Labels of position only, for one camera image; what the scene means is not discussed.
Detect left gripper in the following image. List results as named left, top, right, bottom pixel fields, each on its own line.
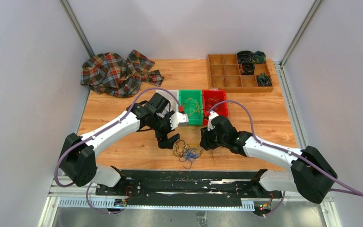
left=151, top=111, right=181, bottom=149

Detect cable bundle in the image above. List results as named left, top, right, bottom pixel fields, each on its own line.
left=172, top=139, right=205, bottom=170

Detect brown cable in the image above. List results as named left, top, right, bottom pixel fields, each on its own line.
left=205, top=97, right=226, bottom=115

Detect yellow cable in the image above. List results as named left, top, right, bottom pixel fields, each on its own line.
left=181, top=97, right=202, bottom=120

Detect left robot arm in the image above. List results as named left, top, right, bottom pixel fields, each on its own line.
left=55, top=93, right=189, bottom=195

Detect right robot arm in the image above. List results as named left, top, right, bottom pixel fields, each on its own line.
left=200, top=116, right=337, bottom=204

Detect white plastic bin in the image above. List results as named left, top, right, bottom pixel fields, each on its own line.
left=150, top=89, right=179, bottom=117

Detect red plastic bin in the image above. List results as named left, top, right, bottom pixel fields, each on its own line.
left=202, top=89, right=228, bottom=125

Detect green plastic bin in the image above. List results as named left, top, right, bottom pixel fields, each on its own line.
left=179, top=89, right=203, bottom=125

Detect wooden compartment tray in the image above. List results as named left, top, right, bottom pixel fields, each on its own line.
left=206, top=53, right=275, bottom=93

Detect plaid cloth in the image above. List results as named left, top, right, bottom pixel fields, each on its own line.
left=80, top=50, right=164, bottom=98

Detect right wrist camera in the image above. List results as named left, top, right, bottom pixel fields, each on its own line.
left=207, top=111, right=219, bottom=131

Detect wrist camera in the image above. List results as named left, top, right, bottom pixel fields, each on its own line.
left=207, top=111, right=219, bottom=131
left=170, top=112, right=189, bottom=130

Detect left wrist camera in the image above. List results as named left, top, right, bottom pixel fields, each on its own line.
left=170, top=112, right=189, bottom=130

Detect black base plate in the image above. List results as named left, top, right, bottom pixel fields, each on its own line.
left=93, top=170, right=282, bottom=208

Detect dark coiled cable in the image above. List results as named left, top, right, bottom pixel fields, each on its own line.
left=240, top=61, right=256, bottom=76

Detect black coiled cable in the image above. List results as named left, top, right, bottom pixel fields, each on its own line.
left=236, top=50, right=255, bottom=64

